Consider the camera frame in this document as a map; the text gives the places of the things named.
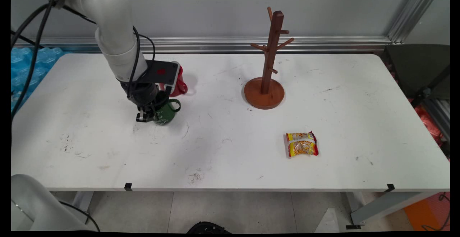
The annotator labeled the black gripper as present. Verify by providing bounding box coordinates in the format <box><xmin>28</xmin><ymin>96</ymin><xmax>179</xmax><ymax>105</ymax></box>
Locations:
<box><xmin>120</xmin><ymin>81</ymin><xmax>159</xmax><ymax>123</ymax></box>

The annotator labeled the green enamel mug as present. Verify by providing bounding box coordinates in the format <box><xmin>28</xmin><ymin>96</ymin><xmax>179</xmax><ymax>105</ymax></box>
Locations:
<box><xmin>152</xmin><ymin>91</ymin><xmax>181</xmax><ymax>126</ymax></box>

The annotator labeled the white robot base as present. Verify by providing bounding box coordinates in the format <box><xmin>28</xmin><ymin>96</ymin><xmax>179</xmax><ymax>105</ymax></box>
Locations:
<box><xmin>11</xmin><ymin>174</ymin><xmax>92</xmax><ymax>232</ymax></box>

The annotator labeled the red enamel mug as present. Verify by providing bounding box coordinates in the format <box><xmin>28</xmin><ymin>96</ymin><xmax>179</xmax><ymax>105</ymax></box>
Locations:
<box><xmin>158</xmin><ymin>65</ymin><xmax>188</xmax><ymax>97</ymax></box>

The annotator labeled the grey metal table leg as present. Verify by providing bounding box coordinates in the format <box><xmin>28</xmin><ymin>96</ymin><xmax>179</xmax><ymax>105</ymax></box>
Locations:
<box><xmin>57</xmin><ymin>191</ymin><xmax>95</xmax><ymax>223</ymax></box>
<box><xmin>346</xmin><ymin>192</ymin><xmax>437</xmax><ymax>229</ymax></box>

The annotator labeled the blue bubble wrap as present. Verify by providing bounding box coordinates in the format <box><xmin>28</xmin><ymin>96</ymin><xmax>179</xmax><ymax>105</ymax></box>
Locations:
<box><xmin>11</xmin><ymin>47</ymin><xmax>65</xmax><ymax>113</ymax></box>

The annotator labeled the black round floor object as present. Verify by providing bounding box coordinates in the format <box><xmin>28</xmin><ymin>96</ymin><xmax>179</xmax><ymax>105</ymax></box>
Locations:
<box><xmin>187</xmin><ymin>222</ymin><xmax>232</xmax><ymax>234</ymax></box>

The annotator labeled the brown wooden mug tree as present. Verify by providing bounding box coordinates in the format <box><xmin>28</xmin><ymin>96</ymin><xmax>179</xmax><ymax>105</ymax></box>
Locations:
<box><xmin>244</xmin><ymin>7</ymin><xmax>295</xmax><ymax>110</ymax></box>

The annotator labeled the yellow red snack packet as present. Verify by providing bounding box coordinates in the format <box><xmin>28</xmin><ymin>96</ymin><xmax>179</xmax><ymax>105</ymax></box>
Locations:
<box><xmin>286</xmin><ymin>131</ymin><xmax>319</xmax><ymax>159</ymax></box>

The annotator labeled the red plastic bag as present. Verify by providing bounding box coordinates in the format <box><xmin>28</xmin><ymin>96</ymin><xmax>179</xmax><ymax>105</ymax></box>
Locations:
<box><xmin>413</xmin><ymin>105</ymin><xmax>444</xmax><ymax>147</ymax></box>

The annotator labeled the orange floor mat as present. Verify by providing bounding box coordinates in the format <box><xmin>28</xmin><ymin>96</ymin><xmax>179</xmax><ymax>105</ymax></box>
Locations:
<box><xmin>404</xmin><ymin>192</ymin><xmax>450</xmax><ymax>232</ymax></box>

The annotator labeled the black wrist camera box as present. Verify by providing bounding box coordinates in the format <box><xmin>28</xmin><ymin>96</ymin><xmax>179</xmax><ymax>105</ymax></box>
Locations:
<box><xmin>138</xmin><ymin>60</ymin><xmax>180</xmax><ymax>91</ymax></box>

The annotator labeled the black base cable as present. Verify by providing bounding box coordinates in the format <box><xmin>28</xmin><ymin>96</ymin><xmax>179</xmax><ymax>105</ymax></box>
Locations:
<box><xmin>57</xmin><ymin>200</ymin><xmax>101</xmax><ymax>232</ymax></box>

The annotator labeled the thick black cable bundle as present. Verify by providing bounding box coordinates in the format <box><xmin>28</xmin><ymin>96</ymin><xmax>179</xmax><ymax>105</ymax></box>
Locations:
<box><xmin>11</xmin><ymin>0</ymin><xmax>97</xmax><ymax>120</ymax></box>

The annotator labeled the horizontal aluminium rail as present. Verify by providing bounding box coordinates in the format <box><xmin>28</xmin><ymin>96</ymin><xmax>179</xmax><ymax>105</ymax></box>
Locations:
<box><xmin>11</xmin><ymin>36</ymin><xmax>392</xmax><ymax>54</ymax></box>

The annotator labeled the slanted aluminium post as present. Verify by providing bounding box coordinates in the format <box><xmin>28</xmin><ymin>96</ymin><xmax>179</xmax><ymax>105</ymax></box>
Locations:
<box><xmin>387</xmin><ymin>0</ymin><xmax>445</xmax><ymax>44</ymax></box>

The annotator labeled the thin black floor cable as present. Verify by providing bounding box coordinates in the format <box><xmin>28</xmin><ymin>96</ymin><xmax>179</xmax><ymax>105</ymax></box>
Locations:
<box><xmin>420</xmin><ymin>192</ymin><xmax>450</xmax><ymax>232</ymax></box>

